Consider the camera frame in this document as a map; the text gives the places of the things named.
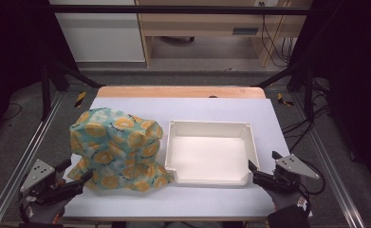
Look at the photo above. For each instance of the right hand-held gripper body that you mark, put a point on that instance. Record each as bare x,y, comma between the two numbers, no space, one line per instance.
292,166

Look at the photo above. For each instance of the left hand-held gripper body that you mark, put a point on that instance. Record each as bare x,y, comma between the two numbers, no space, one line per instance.
36,175

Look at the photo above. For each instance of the white plastic tray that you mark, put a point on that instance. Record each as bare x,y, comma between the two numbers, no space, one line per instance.
210,155

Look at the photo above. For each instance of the green orange patterned cloth bag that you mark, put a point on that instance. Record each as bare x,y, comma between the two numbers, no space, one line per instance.
120,148

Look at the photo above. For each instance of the person's right hand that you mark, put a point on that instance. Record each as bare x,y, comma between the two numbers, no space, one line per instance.
284,201

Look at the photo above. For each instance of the person's left hand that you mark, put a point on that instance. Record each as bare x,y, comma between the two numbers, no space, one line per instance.
47,211

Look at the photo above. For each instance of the yellow black floor tape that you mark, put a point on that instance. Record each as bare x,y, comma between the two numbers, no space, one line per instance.
80,98
283,99

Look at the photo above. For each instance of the wooden table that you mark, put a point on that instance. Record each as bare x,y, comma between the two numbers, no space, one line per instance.
180,91

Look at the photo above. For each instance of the white cabinet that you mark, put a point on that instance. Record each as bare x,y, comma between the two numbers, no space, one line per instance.
101,34

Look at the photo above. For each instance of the light wooden desk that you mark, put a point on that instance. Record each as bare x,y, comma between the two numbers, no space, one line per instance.
205,23

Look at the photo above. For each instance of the aluminium frame rail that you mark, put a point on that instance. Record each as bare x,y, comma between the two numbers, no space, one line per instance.
18,164
330,164

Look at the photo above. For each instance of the black frame strut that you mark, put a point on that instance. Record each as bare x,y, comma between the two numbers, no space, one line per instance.
308,91
46,91

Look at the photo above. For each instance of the black horizontal frame bar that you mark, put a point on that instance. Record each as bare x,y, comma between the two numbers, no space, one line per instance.
180,9

